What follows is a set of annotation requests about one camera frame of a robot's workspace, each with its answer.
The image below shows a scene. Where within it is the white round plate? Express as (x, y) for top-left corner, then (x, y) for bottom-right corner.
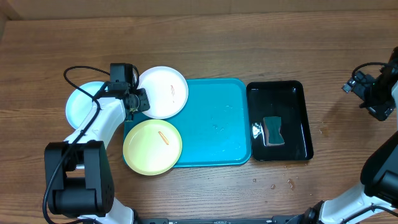
(138, 66), (189, 119)

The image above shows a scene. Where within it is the light blue round plate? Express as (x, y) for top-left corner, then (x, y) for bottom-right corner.
(65, 81), (104, 129)

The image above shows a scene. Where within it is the green dish sponge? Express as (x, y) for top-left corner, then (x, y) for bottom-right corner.
(264, 116), (285, 146)

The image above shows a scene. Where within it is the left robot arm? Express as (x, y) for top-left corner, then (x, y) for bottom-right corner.
(42, 82), (150, 223)

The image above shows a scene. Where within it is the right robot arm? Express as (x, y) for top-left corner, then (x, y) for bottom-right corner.
(287, 49), (397, 224)

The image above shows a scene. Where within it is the teal plastic serving tray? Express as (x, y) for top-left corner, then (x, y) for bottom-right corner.
(123, 77), (252, 169)

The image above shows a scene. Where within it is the black rectangular water tray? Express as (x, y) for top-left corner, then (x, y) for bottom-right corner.
(246, 80), (314, 161)

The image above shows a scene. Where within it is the yellow round plate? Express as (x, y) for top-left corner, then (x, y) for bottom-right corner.
(123, 119), (182, 175)

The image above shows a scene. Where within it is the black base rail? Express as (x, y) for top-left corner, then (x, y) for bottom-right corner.
(133, 215), (303, 224)

